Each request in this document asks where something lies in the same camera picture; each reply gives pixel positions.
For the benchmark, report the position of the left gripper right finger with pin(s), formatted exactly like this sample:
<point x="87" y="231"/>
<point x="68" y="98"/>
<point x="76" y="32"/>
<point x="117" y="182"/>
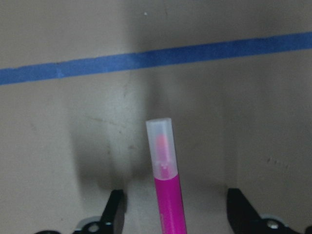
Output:
<point x="242" y="216"/>

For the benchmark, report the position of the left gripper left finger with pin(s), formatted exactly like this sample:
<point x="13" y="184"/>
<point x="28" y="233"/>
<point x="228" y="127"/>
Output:
<point x="113" y="216"/>

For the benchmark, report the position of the pink highlighter pen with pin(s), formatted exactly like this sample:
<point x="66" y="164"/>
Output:
<point x="166" y="176"/>

